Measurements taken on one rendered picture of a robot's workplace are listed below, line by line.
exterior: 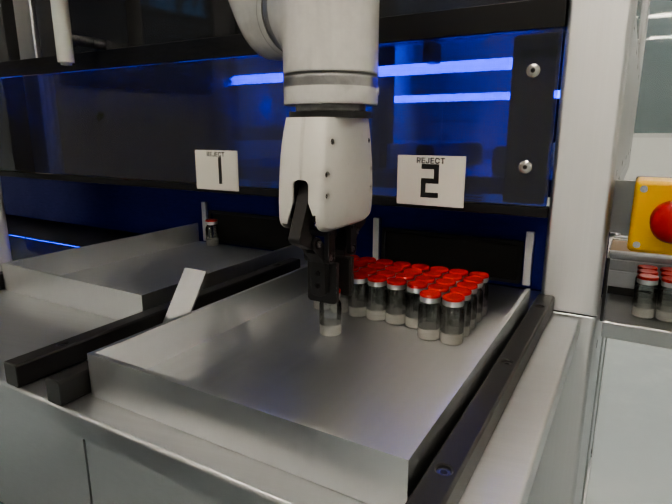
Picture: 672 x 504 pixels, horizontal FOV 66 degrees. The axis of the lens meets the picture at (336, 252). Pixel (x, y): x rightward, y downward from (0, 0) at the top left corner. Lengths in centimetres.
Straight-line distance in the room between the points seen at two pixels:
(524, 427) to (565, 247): 27
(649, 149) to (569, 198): 460
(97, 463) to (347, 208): 98
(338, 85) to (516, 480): 31
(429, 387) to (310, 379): 10
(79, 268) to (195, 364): 40
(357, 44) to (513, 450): 32
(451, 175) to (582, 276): 18
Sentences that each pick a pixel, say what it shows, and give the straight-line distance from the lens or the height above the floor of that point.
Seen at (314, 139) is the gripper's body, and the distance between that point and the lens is 44.
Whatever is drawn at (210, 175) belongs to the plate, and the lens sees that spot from 83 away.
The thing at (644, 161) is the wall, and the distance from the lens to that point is 520.
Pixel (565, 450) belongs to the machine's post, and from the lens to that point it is 70.
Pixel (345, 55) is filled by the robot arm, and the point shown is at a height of 114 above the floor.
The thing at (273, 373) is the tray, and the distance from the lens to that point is 45.
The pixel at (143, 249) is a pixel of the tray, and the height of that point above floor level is 89.
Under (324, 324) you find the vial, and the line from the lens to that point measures 51.
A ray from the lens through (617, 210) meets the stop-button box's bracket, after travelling 67.
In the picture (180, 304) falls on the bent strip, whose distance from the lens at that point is 55.
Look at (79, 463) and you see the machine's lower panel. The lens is 138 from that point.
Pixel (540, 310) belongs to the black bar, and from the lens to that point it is 57.
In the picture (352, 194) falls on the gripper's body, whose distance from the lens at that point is 47.
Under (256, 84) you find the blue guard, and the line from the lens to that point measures 77.
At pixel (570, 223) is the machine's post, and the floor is 98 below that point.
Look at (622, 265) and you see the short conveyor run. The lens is 72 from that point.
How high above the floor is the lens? 108
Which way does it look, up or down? 13 degrees down
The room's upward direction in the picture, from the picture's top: straight up
